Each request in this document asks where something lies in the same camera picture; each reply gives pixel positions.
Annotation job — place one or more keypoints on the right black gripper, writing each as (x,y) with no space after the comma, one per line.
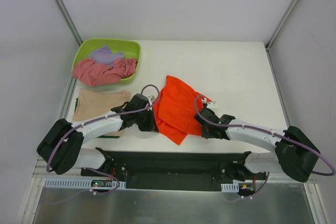
(203,115)

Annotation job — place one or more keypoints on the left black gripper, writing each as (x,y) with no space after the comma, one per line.
(151,120)

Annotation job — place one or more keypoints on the orange t shirt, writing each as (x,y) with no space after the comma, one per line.
(174,113)

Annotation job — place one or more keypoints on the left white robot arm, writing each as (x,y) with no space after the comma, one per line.
(62,149)

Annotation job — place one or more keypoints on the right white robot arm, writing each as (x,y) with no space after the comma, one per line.
(287,151)

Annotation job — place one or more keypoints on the folded beige t shirt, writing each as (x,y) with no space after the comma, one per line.
(93,104)

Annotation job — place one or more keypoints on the green plastic basin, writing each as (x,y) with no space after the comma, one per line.
(131,49)

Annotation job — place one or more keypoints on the pink t shirt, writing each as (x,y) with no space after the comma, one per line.
(93,74)

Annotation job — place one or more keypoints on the lilac t shirt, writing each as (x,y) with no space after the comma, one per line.
(105,56)

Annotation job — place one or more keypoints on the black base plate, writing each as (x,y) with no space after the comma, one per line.
(177,171)

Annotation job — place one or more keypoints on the right white cable duct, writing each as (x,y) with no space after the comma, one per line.
(230,188)

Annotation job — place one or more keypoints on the white cable duct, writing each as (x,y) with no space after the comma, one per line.
(230,188)
(72,183)

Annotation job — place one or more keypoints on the left white cable duct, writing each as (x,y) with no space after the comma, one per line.
(72,183)

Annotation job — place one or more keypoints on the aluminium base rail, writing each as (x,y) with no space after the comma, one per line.
(40,170)

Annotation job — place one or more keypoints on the left aluminium frame post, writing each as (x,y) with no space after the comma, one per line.
(68,20)

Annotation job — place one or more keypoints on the aluminium frame post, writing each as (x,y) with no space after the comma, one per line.
(68,20)
(284,19)

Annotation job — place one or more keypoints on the right aluminium frame post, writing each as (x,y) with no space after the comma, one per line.
(284,19)

